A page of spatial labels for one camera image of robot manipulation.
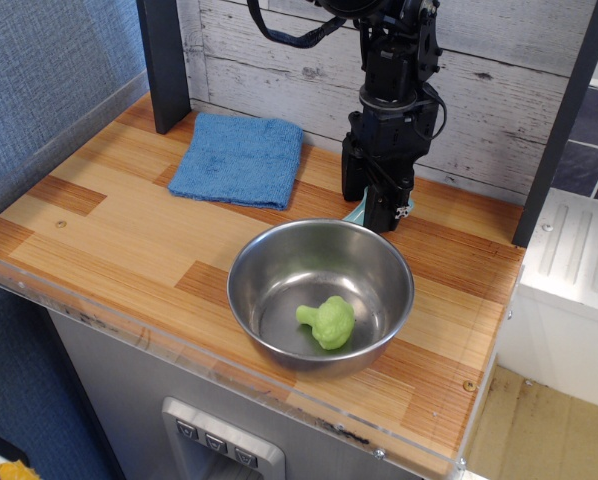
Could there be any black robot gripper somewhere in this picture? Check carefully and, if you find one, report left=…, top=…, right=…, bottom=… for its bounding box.
left=341, top=82, right=439, bottom=233

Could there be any teal brush with white bristles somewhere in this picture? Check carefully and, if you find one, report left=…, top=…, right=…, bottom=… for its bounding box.
left=343, top=197, right=415, bottom=226

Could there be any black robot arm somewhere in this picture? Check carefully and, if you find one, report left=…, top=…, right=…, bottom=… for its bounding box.
left=322, top=1, right=447, bottom=233

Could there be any blue folded towel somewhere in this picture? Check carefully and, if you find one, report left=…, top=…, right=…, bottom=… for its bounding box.
left=168, top=113, right=303, bottom=210

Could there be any stainless steel bowl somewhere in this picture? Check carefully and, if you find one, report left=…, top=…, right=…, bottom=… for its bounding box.
left=227, top=219, right=415, bottom=378

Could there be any green toy broccoli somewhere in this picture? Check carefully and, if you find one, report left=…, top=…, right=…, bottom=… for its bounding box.
left=295, top=296, right=355, bottom=350

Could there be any white ribbed side unit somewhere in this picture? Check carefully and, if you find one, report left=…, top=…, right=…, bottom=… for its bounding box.
left=497, top=189, right=598, bottom=405

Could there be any clear acrylic table edge guard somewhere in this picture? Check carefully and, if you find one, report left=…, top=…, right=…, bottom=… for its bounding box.
left=0, top=237, right=524, bottom=479

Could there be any silver button control panel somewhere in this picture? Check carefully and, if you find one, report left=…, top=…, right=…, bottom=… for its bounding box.
left=162, top=397, right=286, bottom=479

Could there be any orange object at corner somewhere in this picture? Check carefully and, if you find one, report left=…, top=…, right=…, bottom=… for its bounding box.
left=0, top=461, right=41, bottom=480

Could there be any black braided cable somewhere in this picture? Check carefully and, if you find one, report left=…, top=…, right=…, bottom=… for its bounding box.
left=245, top=0, right=360, bottom=50

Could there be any dark left shelf post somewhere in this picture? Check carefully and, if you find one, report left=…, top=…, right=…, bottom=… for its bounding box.
left=136, top=0, right=191, bottom=134

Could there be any dark shelf post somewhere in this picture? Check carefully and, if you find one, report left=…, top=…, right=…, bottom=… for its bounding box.
left=512, top=1, right=598, bottom=248
left=136, top=0, right=191, bottom=134

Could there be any dark right shelf post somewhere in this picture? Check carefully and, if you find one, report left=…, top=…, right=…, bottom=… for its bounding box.
left=512, top=1, right=598, bottom=248

